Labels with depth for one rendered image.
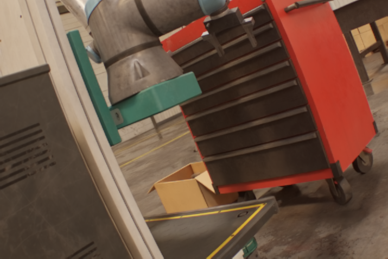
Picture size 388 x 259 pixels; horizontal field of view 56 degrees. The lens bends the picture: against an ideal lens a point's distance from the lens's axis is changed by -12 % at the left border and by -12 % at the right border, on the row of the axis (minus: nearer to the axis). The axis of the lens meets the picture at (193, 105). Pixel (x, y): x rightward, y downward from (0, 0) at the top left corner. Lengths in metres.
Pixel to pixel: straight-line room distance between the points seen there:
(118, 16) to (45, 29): 0.18
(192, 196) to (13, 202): 1.67
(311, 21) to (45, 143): 1.22
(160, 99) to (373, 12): 3.80
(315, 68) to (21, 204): 1.20
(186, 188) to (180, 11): 1.50
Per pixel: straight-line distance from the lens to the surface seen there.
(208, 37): 1.48
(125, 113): 0.96
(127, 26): 0.94
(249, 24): 1.42
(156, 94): 0.88
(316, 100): 1.53
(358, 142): 1.76
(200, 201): 2.25
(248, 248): 1.10
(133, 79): 0.92
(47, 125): 0.77
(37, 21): 0.99
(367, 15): 4.54
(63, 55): 0.98
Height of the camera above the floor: 0.68
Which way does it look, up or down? 2 degrees down
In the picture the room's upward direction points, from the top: 23 degrees counter-clockwise
